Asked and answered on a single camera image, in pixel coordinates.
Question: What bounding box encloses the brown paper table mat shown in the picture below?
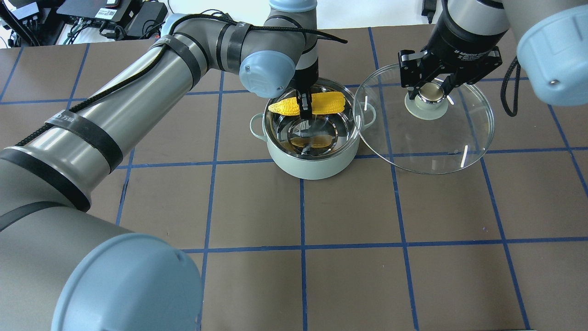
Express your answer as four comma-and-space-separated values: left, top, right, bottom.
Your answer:
1, 25, 587, 331

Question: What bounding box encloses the glass pot lid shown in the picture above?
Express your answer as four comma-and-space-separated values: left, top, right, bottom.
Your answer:
354, 63, 494, 175

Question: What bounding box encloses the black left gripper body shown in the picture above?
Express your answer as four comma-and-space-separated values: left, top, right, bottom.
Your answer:
289, 46, 319, 91

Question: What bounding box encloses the yellow corn cob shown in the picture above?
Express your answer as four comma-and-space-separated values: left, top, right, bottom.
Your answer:
267, 91, 347, 116

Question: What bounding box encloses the black cable loop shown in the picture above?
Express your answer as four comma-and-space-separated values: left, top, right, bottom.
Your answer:
500, 57, 522, 117

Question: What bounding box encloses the pale green cooking pot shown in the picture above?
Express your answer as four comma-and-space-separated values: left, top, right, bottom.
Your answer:
249, 78, 377, 180

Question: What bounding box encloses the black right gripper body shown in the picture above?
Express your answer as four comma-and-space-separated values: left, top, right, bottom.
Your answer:
398, 9, 503, 88

